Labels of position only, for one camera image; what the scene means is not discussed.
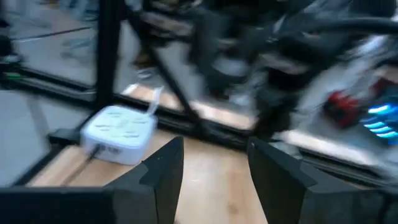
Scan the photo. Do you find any black aluminium table frame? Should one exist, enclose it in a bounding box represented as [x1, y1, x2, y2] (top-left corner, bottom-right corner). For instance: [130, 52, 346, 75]
[0, 0, 398, 187]

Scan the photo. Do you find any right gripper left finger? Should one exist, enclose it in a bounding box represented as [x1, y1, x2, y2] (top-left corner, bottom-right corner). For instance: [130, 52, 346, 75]
[0, 136, 185, 224]

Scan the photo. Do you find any short black USB cable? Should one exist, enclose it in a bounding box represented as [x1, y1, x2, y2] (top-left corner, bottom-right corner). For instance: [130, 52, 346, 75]
[60, 144, 103, 187]

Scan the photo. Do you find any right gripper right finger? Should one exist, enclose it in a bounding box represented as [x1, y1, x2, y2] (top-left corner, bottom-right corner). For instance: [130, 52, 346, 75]
[248, 136, 398, 224]

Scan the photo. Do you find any white square power strip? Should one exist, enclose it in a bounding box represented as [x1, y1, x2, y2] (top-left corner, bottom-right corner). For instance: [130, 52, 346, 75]
[80, 86, 164, 166]

